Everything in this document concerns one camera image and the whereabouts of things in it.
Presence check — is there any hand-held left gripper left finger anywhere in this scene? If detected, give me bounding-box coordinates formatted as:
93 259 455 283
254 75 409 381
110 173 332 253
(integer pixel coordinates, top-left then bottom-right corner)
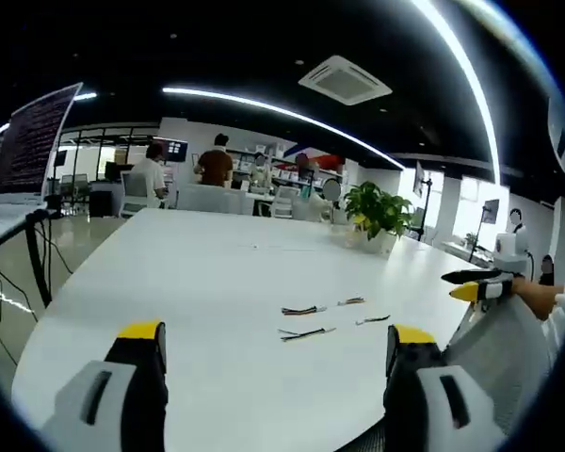
40 321 170 452

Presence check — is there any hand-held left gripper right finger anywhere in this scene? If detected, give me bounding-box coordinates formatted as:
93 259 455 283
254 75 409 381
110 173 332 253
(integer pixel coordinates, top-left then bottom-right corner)
383 324 508 452

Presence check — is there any long multicoloured JST connector harness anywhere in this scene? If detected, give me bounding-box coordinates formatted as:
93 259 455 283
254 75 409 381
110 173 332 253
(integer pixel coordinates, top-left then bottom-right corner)
277 326 337 343
281 304 329 317

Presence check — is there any black tripod with screen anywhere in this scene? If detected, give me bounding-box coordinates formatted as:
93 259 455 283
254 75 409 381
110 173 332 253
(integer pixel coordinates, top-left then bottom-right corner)
468 198 501 263
412 159 435 242

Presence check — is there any person's white shirt torso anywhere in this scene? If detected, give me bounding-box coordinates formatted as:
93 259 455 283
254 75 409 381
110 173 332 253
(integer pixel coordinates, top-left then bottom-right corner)
541 187 565 378

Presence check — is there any green potted plant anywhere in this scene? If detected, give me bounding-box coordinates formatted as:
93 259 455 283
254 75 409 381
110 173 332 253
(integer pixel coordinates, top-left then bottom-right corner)
342 181 414 255

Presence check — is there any black desk stand leg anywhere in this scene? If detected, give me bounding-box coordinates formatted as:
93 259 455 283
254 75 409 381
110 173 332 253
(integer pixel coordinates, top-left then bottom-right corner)
24 209 54 308

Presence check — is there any round white desk mirror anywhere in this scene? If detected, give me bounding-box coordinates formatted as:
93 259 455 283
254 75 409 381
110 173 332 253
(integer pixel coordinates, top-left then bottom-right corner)
321 180 343 225

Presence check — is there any ceiling light strip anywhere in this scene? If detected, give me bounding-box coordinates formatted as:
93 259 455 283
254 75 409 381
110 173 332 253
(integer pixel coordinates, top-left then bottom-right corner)
162 86 406 170
412 0 503 202

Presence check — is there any white side desk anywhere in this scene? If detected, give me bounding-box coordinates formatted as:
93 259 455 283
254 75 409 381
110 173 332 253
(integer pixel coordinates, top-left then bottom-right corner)
0 191 60 258

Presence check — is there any white ceiling air vent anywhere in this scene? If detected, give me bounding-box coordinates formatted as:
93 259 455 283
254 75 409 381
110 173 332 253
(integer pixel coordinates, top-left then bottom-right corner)
299 55 394 107

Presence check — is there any white framed computer monitor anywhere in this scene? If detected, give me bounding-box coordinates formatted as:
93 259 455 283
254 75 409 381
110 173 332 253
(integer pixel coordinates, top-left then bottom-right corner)
0 82 84 199

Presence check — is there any wall television screen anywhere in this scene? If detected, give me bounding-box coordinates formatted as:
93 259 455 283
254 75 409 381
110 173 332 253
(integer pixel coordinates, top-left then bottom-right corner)
166 138 189 165

